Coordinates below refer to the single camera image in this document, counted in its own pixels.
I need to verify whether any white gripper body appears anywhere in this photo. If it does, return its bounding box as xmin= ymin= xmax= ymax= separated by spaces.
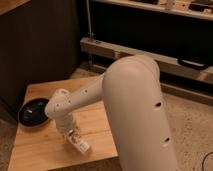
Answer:
xmin=55 ymin=114 xmax=75 ymax=134

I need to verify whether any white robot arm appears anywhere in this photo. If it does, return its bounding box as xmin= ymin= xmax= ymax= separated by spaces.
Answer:
xmin=45 ymin=55 xmax=179 ymax=171

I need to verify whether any black ceramic bowl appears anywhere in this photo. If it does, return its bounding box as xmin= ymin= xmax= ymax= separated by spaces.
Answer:
xmin=17 ymin=98 xmax=50 ymax=127

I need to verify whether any wooden table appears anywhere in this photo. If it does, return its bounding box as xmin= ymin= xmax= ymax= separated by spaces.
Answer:
xmin=7 ymin=75 xmax=119 ymax=171

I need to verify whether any grey metal shelf beam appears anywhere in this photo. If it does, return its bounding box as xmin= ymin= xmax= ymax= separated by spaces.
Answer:
xmin=80 ymin=37 xmax=213 ymax=85

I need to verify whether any metal pole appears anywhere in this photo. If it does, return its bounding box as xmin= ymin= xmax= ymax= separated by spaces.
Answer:
xmin=86 ymin=0 xmax=94 ymax=40

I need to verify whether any upper wooden shelf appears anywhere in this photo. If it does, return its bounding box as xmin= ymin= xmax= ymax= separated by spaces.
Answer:
xmin=92 ymin=0 xmax=213 ymax=21

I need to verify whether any black handle object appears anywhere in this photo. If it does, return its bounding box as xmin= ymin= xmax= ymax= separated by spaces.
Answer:
xmin=177 ymin=59 xmax=210 ymax=71

